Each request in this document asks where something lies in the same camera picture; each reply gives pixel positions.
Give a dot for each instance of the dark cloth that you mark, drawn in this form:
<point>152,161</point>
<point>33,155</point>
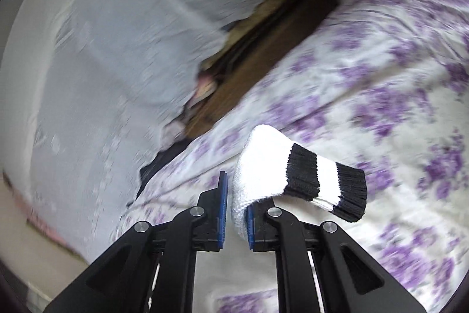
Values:
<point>154,170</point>

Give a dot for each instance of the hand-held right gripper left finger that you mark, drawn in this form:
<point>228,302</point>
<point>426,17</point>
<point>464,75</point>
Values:
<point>222,210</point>

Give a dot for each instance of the pink striped cloth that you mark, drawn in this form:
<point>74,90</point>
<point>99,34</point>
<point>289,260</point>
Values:
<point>205,87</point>

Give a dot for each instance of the white black-striped sock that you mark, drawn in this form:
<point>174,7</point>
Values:
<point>267,166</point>

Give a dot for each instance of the purple floral blanket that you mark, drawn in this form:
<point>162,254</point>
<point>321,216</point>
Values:
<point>348,96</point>

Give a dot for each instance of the white lace cloth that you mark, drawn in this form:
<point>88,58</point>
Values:
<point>110,60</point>

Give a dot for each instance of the brown wooden bed frame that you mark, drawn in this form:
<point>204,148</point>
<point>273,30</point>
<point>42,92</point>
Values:
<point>256,52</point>

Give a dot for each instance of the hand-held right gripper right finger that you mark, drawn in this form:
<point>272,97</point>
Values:
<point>250,227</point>

